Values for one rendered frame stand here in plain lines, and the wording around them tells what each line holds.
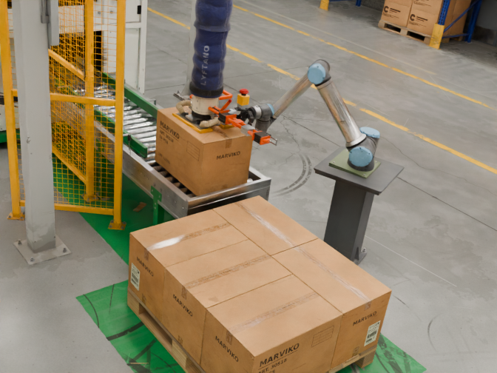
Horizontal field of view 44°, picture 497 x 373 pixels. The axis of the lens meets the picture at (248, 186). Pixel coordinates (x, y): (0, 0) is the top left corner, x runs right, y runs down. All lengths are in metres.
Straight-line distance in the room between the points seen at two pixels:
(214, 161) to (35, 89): 1.19
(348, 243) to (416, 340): 0.86
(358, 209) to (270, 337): 1.60
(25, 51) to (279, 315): 2.09
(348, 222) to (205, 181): 1.10
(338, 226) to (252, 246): 1.01
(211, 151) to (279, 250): 0.80
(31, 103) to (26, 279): 1.15
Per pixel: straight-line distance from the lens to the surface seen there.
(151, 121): 5.33
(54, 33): 3.90
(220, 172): 4.15
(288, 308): 3.31
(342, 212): 4.50
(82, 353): 3.78
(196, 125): 4.16
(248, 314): 3.23
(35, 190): 4.29
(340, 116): 4.07
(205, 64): 4.06
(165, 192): 4.22
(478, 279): 5.01
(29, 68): 3.95
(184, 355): 3.61
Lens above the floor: 2.60
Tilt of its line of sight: 28 degrees down
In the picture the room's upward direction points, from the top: 7 degrees clockwise
